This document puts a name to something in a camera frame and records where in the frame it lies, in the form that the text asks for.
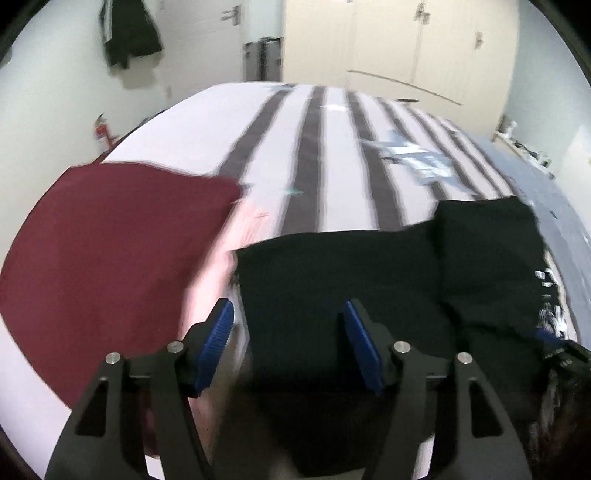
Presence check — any maroon folded garment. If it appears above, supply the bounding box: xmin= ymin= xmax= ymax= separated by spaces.
xmin=0 ymin=161 xmax=245 ymax=411

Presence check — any grey suitcase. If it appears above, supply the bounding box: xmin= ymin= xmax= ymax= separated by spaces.
xmin=242 ymin=37 xmax=283 ymax=84

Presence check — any plain black garment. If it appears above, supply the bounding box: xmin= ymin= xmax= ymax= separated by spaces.
xmin=231 ymin=222 xmax=467 ymax=478

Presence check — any white door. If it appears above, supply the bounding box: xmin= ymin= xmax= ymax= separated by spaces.
xmin=157 ymin=0 xmax=287 ymax=93

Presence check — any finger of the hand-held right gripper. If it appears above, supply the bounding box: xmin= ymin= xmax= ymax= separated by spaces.
xmin=536 ymin=329 xmax=591 ymax=374

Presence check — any white headboard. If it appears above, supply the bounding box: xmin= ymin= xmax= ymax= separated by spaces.
xmin=556 ymin=122 xmax=591 ymax=232

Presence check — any black printed t-shirt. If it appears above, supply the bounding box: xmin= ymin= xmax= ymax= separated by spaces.
xmin=434 ymin=196 xmax=573 ymax=352

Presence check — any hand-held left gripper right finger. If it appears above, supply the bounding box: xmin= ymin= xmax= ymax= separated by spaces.
xmin=342 ymin=298 xmax=532 ymax=480

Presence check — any black jacket with white stripes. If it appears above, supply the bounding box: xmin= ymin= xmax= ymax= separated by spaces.
xmin=98 ymin=0 xmax=164 ymax=70

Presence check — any red fire extinguisher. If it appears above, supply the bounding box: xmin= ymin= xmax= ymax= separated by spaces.
xmin=93 ymin=113 xmax=116 ymax=151

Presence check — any striped and blue bed sheet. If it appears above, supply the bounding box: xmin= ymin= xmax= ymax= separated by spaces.
xmin=0 ymin=80 xmax=591 ymax=480

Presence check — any cream wardrobe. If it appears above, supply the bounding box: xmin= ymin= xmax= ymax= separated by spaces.
xmin=283 ymin=0 xmax=520 ymax=125

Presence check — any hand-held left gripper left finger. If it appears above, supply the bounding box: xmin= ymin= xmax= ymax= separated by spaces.
xmin=44 ymin=298 xmax=236 ymax=480

